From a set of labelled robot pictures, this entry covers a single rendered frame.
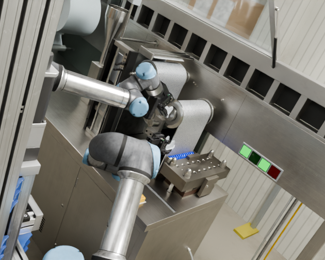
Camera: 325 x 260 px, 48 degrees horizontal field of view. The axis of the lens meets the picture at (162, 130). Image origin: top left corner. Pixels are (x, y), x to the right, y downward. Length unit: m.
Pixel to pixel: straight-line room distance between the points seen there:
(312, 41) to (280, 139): 1.63
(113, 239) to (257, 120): 1.03
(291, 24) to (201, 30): 1.27
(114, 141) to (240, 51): 0.98
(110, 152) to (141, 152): 0.10
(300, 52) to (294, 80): 1.56
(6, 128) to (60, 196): 1.25
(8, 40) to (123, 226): 0.66
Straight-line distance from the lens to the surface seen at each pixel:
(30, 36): 0.82
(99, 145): 1.24
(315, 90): 1.79
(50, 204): 2.23
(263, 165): 1.90
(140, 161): 1.21
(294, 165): 1.84
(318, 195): 1.83
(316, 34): 3.34
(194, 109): 1.83
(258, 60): 1.91
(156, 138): 1.69
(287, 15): 3.25
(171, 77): 1.94
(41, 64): 0.85
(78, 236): 2.05
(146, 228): 1.60
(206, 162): 1.99
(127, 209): 1.19
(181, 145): 1.89
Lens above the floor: 1.89
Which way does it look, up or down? 24 degrees down
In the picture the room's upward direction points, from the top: 23 degrees clockwise
